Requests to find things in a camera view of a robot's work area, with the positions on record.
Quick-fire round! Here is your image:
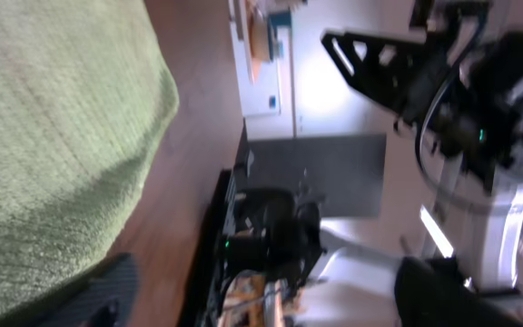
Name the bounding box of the right black cable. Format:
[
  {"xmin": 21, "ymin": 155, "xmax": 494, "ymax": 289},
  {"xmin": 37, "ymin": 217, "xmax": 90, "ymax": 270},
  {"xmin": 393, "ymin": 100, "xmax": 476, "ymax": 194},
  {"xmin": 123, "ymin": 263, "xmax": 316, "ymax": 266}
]
[{"xmin": 414, "ymin": 72, "xmax": 471, "ymax": 205}]

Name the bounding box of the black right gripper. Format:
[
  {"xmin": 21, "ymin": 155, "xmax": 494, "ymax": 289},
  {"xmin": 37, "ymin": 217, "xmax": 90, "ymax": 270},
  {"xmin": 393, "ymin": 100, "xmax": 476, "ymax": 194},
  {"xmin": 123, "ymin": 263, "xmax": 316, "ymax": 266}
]
[{"xmin": 321, "ymin": 31, "xmax": 523, "ymax": 191}]

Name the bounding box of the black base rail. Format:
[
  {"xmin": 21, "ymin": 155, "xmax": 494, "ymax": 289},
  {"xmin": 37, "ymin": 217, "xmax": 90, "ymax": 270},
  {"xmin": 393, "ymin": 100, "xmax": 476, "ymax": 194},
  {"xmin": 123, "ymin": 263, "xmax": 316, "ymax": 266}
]
[{"xmin": 177, "ymin": 131, "xmax": 326, "ymax": 327}]

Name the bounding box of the dark floor mat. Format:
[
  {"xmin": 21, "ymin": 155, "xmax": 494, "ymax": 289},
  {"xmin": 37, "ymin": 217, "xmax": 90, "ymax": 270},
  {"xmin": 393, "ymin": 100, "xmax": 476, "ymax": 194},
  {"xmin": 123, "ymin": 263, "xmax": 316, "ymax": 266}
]
[{"xmin": 247, "ymin": 134, "xmax": 387, "ymax": 218}]

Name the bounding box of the white background furniture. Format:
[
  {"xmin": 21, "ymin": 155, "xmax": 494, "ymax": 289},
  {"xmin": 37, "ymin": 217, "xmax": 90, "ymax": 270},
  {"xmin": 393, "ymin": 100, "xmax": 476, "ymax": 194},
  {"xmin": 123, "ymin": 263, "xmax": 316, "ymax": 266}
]
[{"xmin": 227, "ymin": 0, "xmax": 308, "ymax": 140}]

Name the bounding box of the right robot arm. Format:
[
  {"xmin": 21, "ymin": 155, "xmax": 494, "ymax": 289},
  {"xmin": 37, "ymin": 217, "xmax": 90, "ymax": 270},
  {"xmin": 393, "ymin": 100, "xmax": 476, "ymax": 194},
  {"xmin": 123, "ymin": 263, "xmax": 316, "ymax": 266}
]
[{"xmin": 311, "ymin": 31, "xmax": 523, "ymax": 326}]

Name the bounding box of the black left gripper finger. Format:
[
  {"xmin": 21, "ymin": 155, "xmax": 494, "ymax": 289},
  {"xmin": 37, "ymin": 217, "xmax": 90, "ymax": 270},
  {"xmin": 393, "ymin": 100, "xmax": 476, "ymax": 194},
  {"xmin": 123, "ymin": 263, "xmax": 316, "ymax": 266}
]
[{"xmin": 38, "ymin": 253, "xmax": 138, "ymax": 327}]

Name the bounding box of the light green cloth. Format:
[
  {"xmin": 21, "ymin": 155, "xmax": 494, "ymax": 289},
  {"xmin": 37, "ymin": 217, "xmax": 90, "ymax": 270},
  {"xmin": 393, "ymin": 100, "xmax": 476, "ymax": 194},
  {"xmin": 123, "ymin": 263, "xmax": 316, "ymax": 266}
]
[{"xmin": 0, "ymin": 0, "xmax": 179, "ymax": 318}]

